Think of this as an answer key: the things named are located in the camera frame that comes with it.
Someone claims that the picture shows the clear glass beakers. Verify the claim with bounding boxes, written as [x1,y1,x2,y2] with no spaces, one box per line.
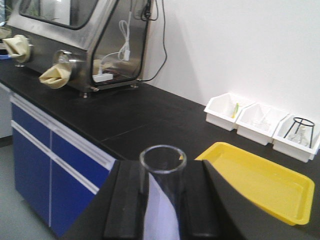
[251,113,271,131]

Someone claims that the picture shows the yellow plastic tray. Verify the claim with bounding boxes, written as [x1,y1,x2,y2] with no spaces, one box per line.
[197,142,315,226]

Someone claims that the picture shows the white cable with plug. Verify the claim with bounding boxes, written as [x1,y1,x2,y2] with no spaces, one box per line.
[99,9,133,75]

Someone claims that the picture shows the white power strip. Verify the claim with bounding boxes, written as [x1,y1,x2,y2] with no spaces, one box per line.
[92,73,114,83]

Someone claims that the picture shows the cream rubber glove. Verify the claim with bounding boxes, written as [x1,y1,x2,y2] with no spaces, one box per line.
[38,63,72,89]
[2,34,31,63]

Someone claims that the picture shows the blue white lab cabinet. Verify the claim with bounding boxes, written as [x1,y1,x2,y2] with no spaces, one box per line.
[10,93,115,237]

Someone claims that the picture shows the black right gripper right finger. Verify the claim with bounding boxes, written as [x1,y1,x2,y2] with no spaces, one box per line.
[183,160,317,240]

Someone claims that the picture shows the tall clear glass tube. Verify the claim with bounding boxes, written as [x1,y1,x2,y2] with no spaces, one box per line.
[139,144,187,240]

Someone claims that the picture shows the black power cable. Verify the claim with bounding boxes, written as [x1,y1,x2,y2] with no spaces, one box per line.
[136,0,168,82]

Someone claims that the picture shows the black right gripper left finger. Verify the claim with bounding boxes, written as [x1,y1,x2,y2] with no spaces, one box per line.
[61,160,142,240]

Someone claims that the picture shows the white bin with tripod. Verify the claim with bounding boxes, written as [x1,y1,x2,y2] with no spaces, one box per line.
[272,114,320,163]

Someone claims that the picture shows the white bin with glassware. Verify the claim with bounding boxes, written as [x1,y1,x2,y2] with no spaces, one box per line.
[236,103,289,146]

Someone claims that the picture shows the cream rubber glove far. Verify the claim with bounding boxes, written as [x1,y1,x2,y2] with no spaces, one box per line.
[2,34,31,63]

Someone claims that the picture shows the cream rubber glove near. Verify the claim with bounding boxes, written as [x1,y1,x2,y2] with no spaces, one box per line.
[38,63,72,89]

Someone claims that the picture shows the white bin with beaker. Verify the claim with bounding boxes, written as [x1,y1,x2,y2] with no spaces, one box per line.
[204,92,255,131]

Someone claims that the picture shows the stainless steel glove box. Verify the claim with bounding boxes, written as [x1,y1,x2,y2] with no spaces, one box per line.
[7,0,154,95]

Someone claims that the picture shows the clear glass flask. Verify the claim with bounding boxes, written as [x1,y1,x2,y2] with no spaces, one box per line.
[287,124,310,147]

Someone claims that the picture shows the black wire tripod stand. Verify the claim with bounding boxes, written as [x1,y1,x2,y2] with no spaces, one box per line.
[284,116,315,148]

